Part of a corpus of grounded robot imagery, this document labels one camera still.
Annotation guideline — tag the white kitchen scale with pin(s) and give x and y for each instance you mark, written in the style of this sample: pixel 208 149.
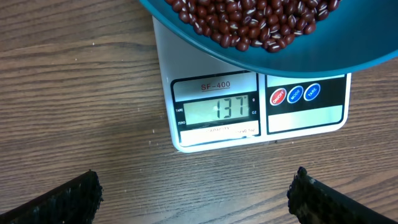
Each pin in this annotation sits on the white kitchen scale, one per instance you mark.
pixel 212 104

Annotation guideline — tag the red beans in bowl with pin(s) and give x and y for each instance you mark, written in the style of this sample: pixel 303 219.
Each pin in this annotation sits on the red beans in bowl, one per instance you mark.
pixel 241 24

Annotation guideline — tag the teal blue bowl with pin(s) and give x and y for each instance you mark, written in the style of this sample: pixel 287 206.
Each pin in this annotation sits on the teal blue bowl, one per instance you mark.
pixel 356 36

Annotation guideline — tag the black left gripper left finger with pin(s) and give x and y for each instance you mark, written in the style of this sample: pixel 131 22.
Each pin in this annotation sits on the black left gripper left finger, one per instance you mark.
pixel 75 201

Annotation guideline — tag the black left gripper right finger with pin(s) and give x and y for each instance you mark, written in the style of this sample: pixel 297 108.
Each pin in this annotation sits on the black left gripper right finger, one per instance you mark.
pixel 313 202

